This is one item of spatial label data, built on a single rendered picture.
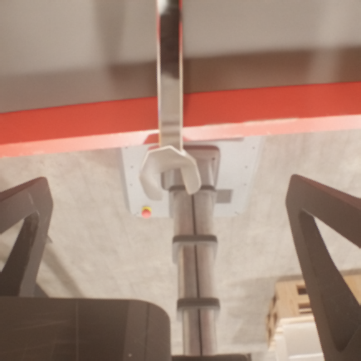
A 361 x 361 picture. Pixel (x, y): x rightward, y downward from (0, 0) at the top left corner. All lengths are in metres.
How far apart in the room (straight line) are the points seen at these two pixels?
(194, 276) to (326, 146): 0.99
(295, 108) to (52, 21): 0.17
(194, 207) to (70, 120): 0.78
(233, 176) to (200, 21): 1.05
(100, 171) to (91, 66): 1.38
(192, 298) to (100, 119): 0.66
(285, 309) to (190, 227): 1.75
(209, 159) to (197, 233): 0.30
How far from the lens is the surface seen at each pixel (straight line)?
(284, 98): 0.25
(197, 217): 0.97
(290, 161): 1.63
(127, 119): 0.24
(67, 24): 0.24
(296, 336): 2.75
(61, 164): 1.63
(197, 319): 0.85
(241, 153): 1.18
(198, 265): 0.90
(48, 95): 0.27
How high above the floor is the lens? 1.12
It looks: 44 degrees down
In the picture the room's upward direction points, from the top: 178 degrees clockwise
